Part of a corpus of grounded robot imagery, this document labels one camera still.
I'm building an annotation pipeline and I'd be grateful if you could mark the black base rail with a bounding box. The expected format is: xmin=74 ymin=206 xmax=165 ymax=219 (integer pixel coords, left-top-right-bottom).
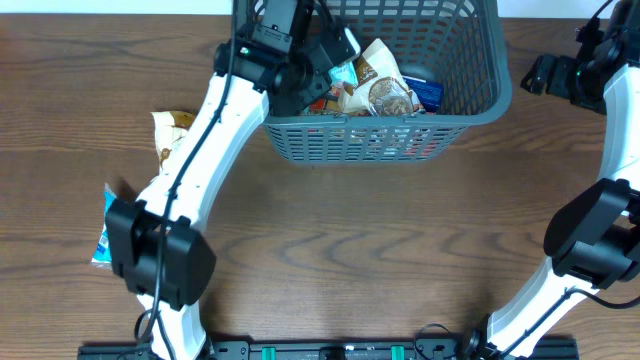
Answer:
xmin=77 ymin=337 xmax=581 ymax=360

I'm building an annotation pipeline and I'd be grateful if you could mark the blue plastic packet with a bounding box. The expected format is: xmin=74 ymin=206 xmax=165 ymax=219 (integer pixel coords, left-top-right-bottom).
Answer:
xmin=90 ymin=184 xmax=117 ymax=268

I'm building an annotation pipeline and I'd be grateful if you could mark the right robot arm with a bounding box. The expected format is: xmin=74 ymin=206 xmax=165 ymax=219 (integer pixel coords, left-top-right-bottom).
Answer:
xmin=463 ymin=0 xmax=639 ymax=359

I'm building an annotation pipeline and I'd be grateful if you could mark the crumpled cream snack bag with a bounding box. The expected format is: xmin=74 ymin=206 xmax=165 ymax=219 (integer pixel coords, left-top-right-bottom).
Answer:
xmin=151 ymin=110 xmax=195 ymax=171

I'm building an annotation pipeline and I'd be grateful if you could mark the cookie snack bag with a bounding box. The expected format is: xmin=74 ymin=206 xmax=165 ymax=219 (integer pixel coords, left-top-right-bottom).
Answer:
xmin=338 ymin=39 xmax=423 ymax=117

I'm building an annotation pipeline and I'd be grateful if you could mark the teal plastic packet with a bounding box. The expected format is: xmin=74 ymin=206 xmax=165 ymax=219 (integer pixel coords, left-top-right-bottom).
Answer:
xmin=329 ymin=62 xmax=358 ymax=86

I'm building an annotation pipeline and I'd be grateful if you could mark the orange spaghetti packet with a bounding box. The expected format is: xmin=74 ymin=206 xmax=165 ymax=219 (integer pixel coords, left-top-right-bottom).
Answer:
xmin=301 ymin=98 xmax=342 ymax=115

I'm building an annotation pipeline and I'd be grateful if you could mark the grey plastic basket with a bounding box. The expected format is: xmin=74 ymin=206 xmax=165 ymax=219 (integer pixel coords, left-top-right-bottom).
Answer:
xmin=264 ymin=0 xmax=512 ymax=165

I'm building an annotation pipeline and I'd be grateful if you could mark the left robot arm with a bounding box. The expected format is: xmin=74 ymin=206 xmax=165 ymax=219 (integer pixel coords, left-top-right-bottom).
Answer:
xmin=105 ymin=1 xmax=360 ymax=359

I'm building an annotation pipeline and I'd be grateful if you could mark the blue tissue multipack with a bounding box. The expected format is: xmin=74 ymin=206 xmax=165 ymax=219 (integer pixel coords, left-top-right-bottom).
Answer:
xmin=327 ymin=74 xmax=446 ymax=115

